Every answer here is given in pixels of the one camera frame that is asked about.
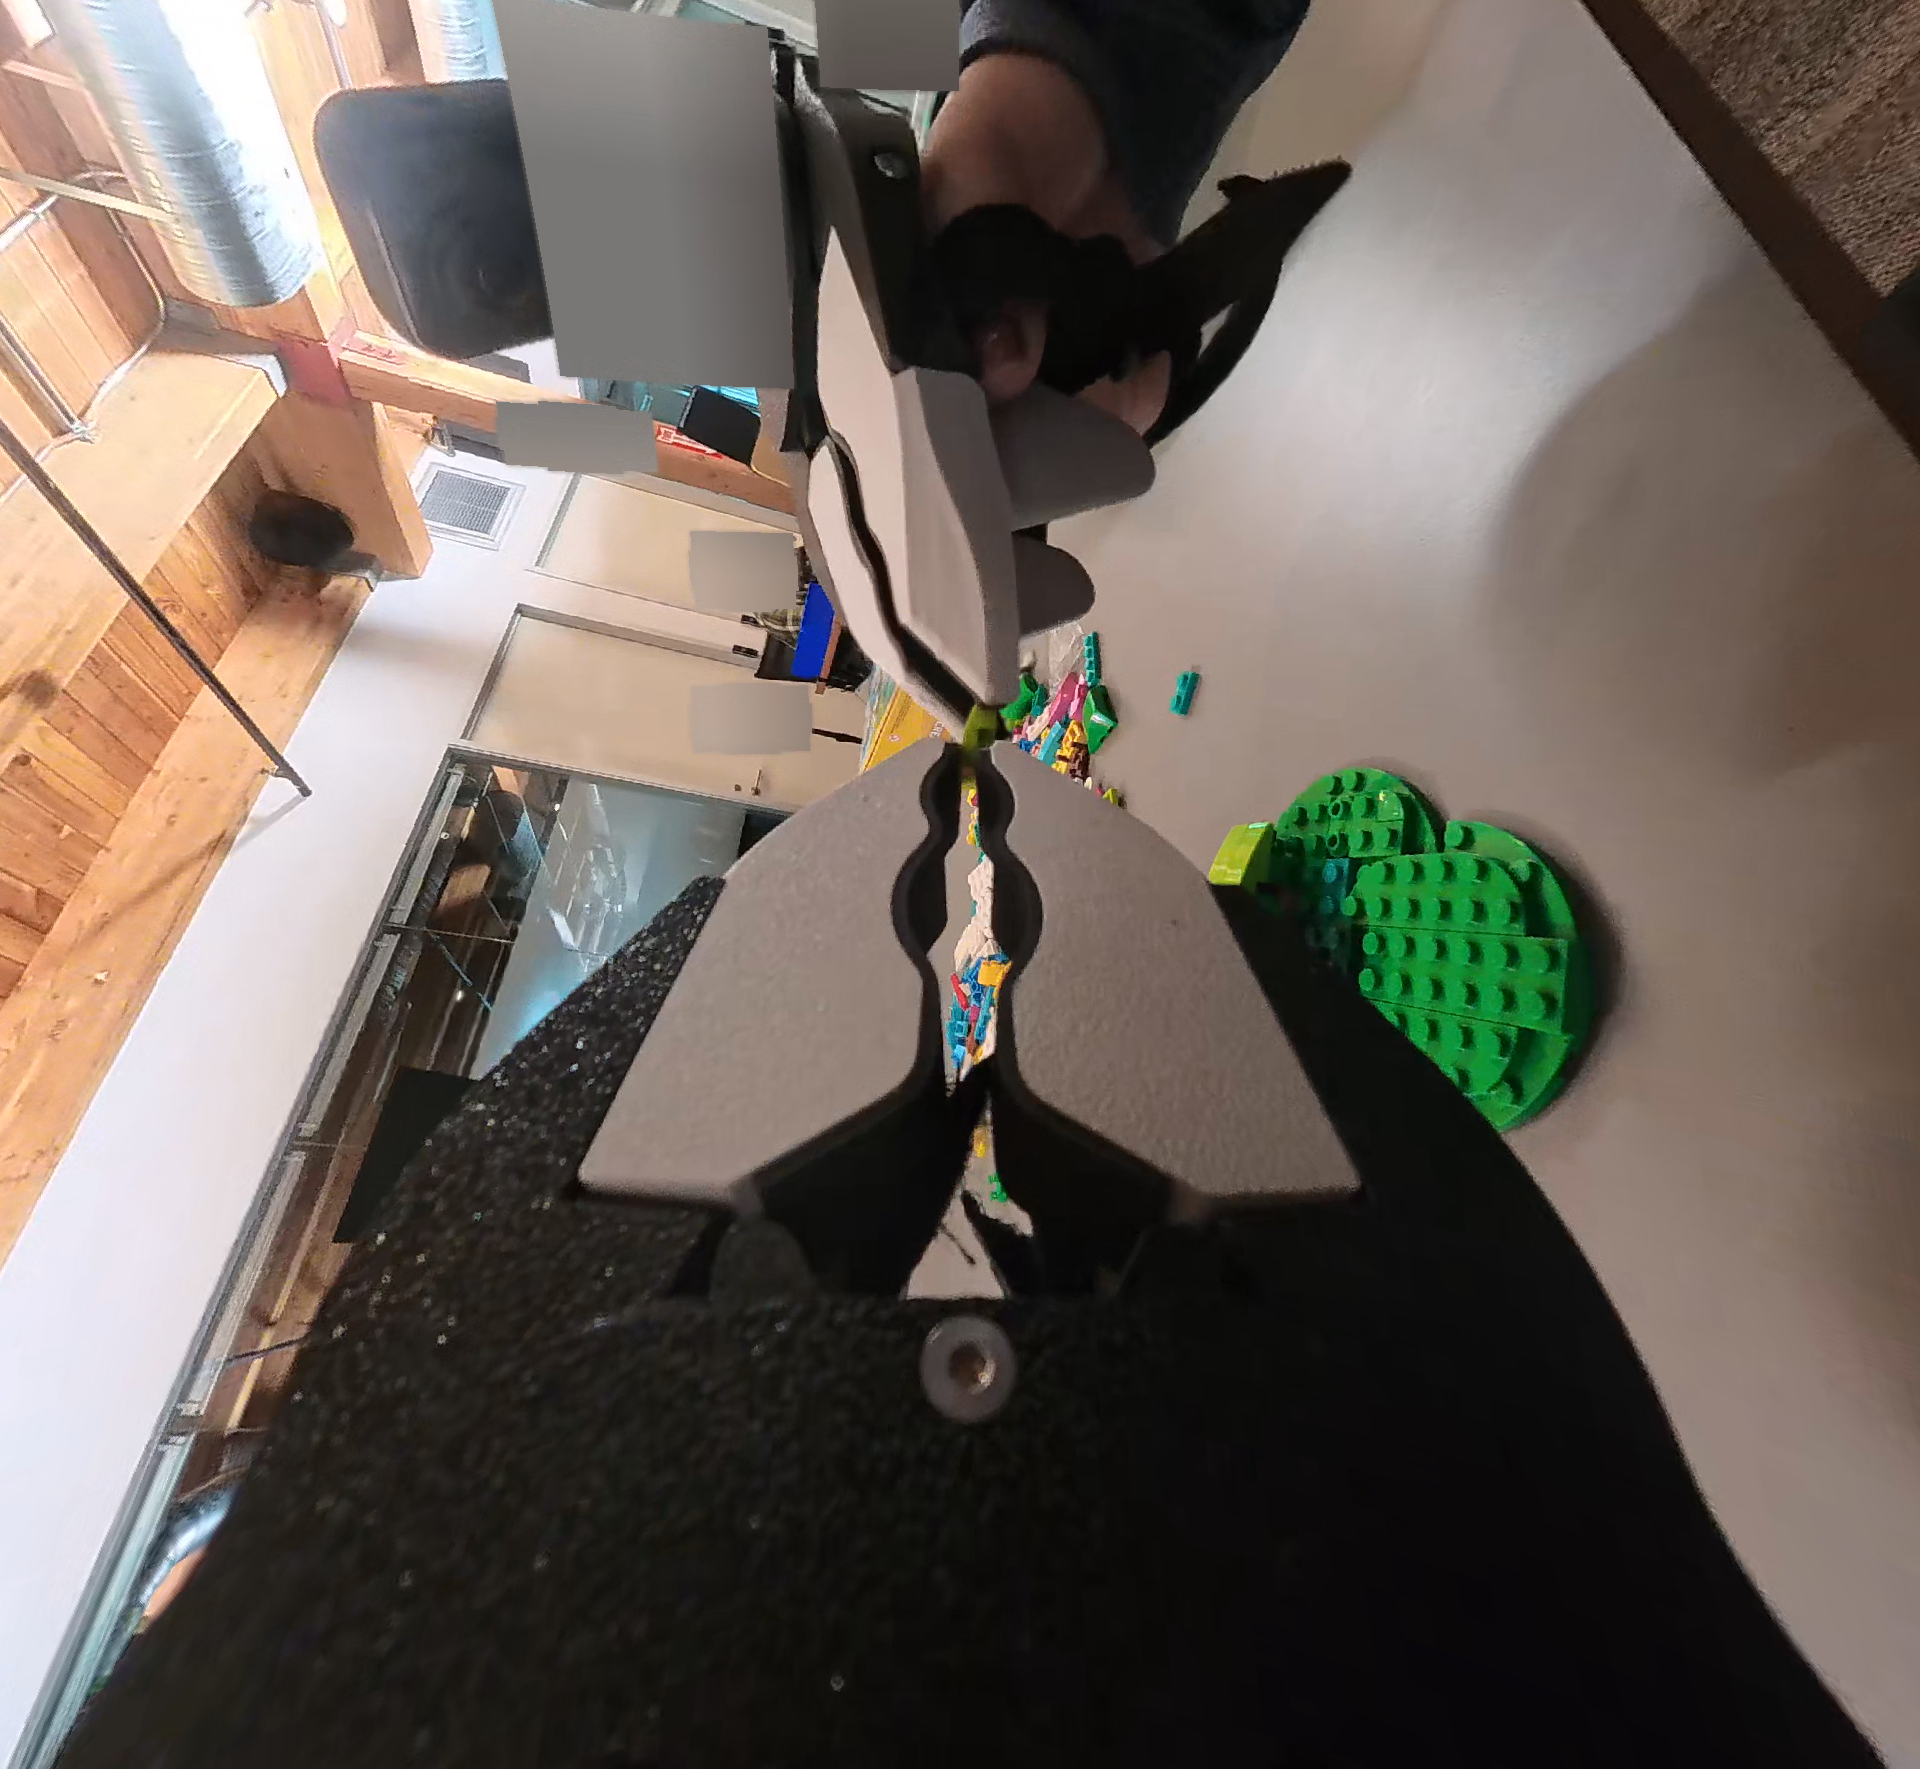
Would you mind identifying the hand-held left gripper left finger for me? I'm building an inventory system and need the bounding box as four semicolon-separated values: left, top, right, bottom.
575;745;990;1297

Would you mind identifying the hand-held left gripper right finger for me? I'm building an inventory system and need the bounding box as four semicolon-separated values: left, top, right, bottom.
974;745;1364;1297

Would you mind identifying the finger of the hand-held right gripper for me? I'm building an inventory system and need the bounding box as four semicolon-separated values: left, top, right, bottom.
815;241;1024;706
802;434;971;730

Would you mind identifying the green lego build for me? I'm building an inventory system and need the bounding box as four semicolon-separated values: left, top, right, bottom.
1208;763;1595;1134

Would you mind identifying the pile of colourful lego pieces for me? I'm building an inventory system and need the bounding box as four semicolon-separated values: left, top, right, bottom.
941;630;1126;1068

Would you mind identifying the person's right hand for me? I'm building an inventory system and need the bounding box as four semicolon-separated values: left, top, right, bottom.
921;58;1175;436

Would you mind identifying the black rectangular board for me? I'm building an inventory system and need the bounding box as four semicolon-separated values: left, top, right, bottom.
337;1071;472;1246

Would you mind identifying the dark round ceiling fixture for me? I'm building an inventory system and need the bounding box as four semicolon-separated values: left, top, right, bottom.
248;492;377;577

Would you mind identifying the metal ceiling rod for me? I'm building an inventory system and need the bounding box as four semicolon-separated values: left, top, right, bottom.
0;424;314;799

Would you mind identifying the glass window wall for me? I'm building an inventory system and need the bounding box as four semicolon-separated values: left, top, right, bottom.
0;750;797;1741

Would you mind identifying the wall vent grille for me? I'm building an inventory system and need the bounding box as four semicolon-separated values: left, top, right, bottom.
414;465;528;542

